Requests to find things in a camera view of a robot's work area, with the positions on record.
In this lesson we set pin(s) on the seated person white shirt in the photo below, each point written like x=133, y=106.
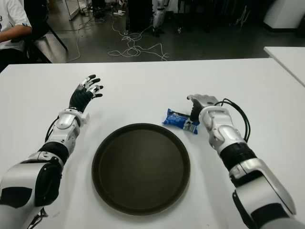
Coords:
x=9, y=19

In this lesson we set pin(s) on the blue Oreo packet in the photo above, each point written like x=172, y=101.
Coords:
x=175, y=119

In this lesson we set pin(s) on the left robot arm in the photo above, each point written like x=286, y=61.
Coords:
x=21, y=179

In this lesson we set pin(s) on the round dark brown tray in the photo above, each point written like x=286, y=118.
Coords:
x=140, y=169

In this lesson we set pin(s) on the black chair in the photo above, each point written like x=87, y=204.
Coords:
x=40, y=23

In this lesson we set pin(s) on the white shelf unit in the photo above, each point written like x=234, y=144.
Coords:
x=72, y=8

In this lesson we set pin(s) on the white humanoid robot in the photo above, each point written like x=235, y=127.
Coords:
x=158, y=16

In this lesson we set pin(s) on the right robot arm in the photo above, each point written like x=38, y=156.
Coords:
x=252, y=167

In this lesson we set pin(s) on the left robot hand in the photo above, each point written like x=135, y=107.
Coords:
x=78, y=97

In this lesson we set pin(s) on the white cabinet black base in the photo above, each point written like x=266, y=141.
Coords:
x=283, y=12

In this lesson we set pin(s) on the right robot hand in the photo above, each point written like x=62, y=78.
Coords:
x=205, y=100

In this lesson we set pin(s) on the white power strip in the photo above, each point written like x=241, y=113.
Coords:
x=119, y=12

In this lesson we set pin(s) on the white side table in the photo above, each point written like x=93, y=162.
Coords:
x=288, y=59

